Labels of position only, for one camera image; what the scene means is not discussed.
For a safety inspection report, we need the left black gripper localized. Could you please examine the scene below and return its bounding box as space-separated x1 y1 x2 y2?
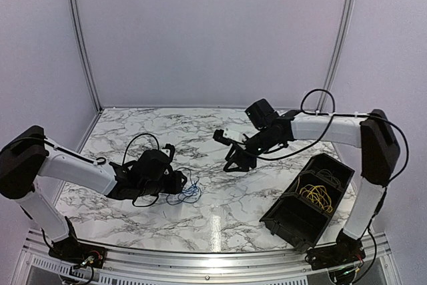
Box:
139 170 187 198

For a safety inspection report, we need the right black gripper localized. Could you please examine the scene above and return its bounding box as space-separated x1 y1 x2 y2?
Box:
223 127 281 172

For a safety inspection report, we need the thin black cable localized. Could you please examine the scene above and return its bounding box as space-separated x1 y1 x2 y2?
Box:
315 168 344 189

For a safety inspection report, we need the yellow cable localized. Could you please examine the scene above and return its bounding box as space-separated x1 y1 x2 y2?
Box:
298 183 334 214

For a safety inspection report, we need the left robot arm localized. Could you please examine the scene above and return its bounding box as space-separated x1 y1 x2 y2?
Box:
1 125 187 262

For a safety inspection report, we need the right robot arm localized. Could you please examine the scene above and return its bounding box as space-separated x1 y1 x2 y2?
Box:
213 99 400 264

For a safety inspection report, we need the black three-compartment bin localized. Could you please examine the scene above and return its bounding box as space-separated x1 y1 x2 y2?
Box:
260 153 354 252

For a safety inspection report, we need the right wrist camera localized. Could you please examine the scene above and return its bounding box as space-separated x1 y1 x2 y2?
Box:
213 128 248 145

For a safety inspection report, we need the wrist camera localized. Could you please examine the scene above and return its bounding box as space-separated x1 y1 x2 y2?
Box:
160 143 175 163
213 128 248 145

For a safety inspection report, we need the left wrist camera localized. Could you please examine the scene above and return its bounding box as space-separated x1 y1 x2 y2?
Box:
160 143 175 163

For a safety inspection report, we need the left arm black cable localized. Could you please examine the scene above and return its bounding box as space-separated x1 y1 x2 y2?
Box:
95 133 161 208

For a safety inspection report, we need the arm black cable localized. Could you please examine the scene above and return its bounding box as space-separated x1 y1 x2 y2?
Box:
233 88 410 182
95 133 161 208

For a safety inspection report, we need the aluminium front rail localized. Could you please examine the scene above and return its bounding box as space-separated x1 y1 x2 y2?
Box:
13 228 393 285

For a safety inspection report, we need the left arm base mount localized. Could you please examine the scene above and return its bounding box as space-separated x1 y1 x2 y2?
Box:
49 230 106 268

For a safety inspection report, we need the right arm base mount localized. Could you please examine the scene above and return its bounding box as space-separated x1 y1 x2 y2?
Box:
305 234 366 270

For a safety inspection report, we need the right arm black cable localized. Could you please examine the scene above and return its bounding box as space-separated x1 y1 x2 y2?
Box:
233 88 410 182

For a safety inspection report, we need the right aluminium frame post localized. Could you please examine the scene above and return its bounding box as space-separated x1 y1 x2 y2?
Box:
323 0 355 91

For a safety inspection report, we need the aluminium frame post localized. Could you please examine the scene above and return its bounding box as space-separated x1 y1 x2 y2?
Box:
323 0 355 91
68 0 103 113

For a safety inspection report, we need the left aluminium frame post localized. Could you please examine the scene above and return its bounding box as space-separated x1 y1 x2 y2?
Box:
68 0 103 113

